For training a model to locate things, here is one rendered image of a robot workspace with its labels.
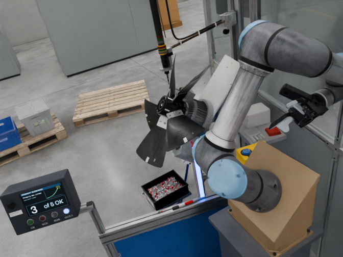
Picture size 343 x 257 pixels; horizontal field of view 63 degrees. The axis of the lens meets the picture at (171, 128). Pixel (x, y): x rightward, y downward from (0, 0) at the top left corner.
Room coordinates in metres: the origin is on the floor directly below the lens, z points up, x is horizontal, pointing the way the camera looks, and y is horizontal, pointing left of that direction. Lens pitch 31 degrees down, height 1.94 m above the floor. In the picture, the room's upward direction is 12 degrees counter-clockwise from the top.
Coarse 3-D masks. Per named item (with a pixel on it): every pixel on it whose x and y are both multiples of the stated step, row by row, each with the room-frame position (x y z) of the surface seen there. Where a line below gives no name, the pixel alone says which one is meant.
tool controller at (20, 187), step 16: (48, 176) 0.98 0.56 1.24; (64, 176) 0.95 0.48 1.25; (16, 192) 0.90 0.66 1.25; (32, 192) 0.90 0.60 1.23; (48, 192) 0.91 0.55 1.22; (64, 192) 0.91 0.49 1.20; (16, 208) 0.88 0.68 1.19; (48, 208) 0.88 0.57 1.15; (64, 208) 0.89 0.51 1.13; (16, 224) 0.86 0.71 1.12; (32, 224) 0.86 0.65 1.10; (48, 224) 0.86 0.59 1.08
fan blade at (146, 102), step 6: (144, 102) 1.78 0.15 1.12; (150, 102) 1.69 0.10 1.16; (144, 108) 1.78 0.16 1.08; (150, 108) 1.69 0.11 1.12; (156, 108) 1.61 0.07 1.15; (150, 114) 1.69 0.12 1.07; (156, 114) 1.62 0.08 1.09; (150, 120) 1.70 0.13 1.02; (156, 120) 1.64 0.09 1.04; (150, 126) 1.70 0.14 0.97
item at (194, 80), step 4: (200, 72) 1.39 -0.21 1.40; (204, 72) 1.47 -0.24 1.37; (196, 76) 1.36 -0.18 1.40; (200, 76) 1.47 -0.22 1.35; (192, 80) 1.34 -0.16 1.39; (196, 80) 1.46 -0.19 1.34; (188, 84) 1.37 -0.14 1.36; (192, 84) 1.47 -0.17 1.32; (184, 88) 1.41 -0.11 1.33; (188, 88) 1.47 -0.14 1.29; (180, 92) 1.43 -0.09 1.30; (184, 92) 1.48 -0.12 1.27
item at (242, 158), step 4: (252, 144) 1.13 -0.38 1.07; (240, 148) 1.12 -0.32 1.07; (244, 148) 1.11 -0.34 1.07; (248, 148) 1.10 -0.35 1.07; (252, 148) 1.10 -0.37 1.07; (236, 152) 1.11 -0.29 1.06; (240, 152) 1.08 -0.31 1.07; (236, 156) 1.11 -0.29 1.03; (240, 156) 1.06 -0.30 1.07; (244, 156) 1.05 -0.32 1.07; (240, 160) 1.07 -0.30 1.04; (244, 160) 1.03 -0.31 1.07
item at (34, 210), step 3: (33, 204) 0.89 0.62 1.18; (36, 204) 0.89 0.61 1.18; (27, 207) 0.88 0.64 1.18; (30, 207) 0.88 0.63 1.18; (33, 207) 0.88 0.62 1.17; (36, 207) 0.88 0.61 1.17; (39, 207) 0.88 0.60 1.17; (27, 210) 0.88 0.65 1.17; (30, 210) 0.88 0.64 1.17; (33, 210) 0.88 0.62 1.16; (36, 210) 0.88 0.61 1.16; (39, 210) 0.88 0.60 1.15; (30, 213) 0.87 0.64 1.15; (33, 213) 0.88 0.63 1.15; (36, 213) 0.88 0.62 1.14; (39, 213) 0.88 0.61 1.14; (30, 216) 0.87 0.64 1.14
